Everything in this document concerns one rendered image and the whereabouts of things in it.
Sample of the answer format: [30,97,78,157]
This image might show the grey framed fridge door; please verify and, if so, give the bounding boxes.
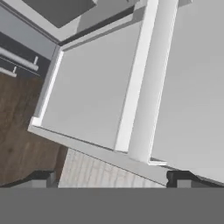
[27,0,176,187]

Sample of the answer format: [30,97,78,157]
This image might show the long silver drawer handle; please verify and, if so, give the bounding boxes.
[0,46,39,72]

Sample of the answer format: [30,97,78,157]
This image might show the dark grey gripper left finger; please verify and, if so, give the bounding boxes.
[0,169,58,189]

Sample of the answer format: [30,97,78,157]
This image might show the white cabinet with grey panel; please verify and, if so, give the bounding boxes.
[0,0,130,42]

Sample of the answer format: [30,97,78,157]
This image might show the white round fridge handle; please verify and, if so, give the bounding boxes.
[127,0,179,164]

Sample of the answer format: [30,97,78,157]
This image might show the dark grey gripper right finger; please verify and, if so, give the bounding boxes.
[165,170,224,189]

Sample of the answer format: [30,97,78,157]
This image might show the short silver drawer handle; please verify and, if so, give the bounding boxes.
[0,66,18,79]

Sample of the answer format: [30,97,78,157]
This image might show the dark grey drawer unit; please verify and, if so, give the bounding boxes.
[0,31,58,81]

